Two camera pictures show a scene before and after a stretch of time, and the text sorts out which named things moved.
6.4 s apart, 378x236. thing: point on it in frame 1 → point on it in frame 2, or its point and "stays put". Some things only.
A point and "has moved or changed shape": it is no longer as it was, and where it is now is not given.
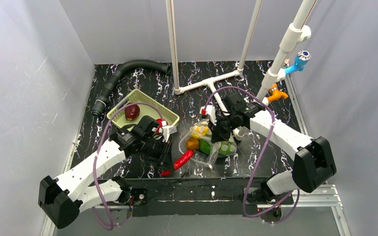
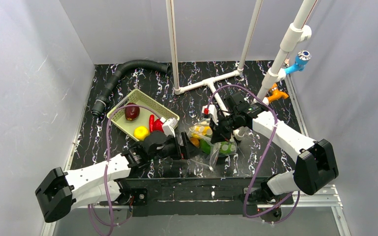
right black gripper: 219,131 stays put
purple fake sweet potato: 132,112 stays put
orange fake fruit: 192,143 stays put
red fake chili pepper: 179,163 has moved or changed shape
